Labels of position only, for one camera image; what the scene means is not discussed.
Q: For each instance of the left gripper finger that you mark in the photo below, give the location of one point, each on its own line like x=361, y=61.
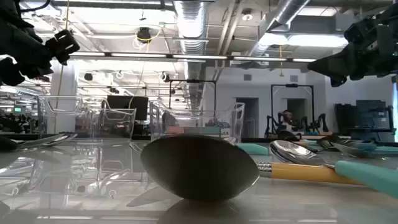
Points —
x=63, y=37
x=68, y=54

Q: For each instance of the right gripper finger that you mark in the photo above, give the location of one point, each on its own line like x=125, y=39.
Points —
x=335, y=63
x=338, y=81

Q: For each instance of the background black robot arm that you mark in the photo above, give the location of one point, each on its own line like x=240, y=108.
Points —
x=269, y=124
x=12, y=123
x=323, y=121

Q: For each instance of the dark blue workstation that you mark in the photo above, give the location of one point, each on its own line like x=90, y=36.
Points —
x=367, y=118

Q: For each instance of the green exit sign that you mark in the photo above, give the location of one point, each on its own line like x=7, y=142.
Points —
x=17, y=109

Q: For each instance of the person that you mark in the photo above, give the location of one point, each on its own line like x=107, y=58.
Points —
x=287, y=118

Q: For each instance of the narrow clear plastic bin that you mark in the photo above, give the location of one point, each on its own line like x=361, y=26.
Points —
x=62, y=124

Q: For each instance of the black monitor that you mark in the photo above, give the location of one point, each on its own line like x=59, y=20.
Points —
x=124, y=105

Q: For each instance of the black ceiling dome device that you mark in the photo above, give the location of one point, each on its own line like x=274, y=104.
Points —
x=144, y=35

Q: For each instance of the round ceiling sensor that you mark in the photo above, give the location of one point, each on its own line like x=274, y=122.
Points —
x=247, y=15

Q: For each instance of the wide clear plastic bin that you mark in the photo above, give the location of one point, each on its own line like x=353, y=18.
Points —
x=217, y=121

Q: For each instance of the overhead light bar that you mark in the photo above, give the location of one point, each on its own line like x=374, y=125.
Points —
x=199, y=57

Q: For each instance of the black rig frame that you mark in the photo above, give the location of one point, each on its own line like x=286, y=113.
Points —
x=192, y=81
x=292, y=85

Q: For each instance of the silver smooth ventilation duct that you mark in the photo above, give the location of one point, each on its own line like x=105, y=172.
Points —
x=287, y=11

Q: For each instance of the black table frame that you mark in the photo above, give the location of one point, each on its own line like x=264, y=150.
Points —
x=258, y=140

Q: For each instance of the silver ribbed ventilation duct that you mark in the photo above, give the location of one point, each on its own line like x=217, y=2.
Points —
x=190, y=21

